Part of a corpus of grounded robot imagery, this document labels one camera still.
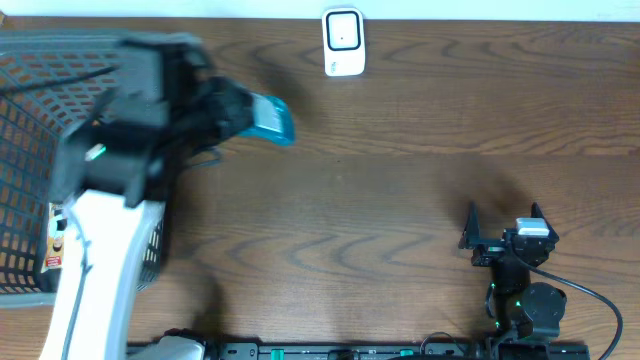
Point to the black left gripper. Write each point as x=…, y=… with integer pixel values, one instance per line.
x=242, y=105

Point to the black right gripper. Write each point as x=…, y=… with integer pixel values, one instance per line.
x=471, y=236

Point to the blue mouthwash bottle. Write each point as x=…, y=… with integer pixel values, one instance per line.
x=272, y=121

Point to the yellow wiper bag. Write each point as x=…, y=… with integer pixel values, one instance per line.
x=55, y=238

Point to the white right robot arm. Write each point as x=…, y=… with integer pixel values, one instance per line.
x=527, y=313

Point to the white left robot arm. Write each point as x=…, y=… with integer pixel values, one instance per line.
x=114, y=173

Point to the white barcode scanner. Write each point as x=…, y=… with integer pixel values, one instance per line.
x=343, y=42

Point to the grey plastic basket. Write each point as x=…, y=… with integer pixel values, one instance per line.
x=80, y=65

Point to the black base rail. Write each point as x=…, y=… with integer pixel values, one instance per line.
x=433, y=349

